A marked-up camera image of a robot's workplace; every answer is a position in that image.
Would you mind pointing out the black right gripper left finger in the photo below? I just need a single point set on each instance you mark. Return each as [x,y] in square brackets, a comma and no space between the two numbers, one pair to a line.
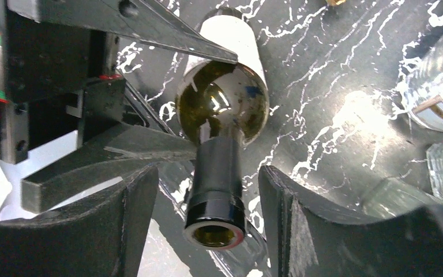
[102,234]

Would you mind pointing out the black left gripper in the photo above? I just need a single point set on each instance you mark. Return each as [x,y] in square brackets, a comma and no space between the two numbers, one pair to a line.
[57,75]

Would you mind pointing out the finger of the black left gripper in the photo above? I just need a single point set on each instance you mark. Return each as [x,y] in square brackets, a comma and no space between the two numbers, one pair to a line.
[147,22]

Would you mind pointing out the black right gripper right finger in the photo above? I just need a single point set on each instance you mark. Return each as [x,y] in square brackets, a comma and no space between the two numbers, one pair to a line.
[309,235]

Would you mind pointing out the green bottle with black capsule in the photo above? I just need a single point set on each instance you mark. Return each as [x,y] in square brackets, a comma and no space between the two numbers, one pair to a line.
[223,107]

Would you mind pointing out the clear round glass bottle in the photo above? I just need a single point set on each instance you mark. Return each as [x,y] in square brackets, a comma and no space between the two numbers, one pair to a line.
[422,89]

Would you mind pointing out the clear bottle with cork stopper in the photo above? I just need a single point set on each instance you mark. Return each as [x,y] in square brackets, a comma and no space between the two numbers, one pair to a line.
[393,197]

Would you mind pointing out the brown bottle with gold cap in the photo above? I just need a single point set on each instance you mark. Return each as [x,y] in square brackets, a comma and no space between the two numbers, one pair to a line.
[335,2]

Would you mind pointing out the black aluminium base frame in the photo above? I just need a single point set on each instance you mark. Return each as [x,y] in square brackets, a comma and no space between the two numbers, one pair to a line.
[205,223]

